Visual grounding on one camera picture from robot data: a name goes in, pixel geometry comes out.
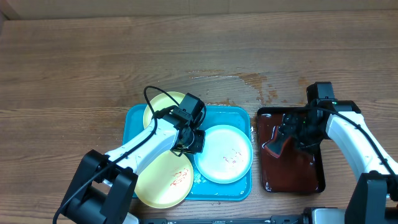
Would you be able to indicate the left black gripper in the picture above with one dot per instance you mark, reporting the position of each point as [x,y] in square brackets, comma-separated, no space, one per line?
[199,146]

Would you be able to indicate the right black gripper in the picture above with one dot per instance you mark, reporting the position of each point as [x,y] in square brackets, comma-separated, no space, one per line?
[290,130]

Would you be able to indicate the red black sponge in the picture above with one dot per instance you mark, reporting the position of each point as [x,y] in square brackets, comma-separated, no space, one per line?
[278,144]

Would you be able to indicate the light blue plate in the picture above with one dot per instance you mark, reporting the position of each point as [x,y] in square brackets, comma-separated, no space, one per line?
[227,154]

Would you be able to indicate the yellow plate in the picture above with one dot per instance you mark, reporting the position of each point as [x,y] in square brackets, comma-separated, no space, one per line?
[166,181]
[159,102]

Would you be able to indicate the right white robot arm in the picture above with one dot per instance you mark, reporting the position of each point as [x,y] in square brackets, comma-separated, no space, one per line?
[325,117]

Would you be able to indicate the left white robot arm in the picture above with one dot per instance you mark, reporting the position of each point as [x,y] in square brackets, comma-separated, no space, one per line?
[102,187]

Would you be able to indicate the dark red water tray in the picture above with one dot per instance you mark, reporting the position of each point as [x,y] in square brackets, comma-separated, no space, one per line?
[298,171]

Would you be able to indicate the teal plastic tray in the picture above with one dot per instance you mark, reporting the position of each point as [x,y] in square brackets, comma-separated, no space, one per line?
[202,188]

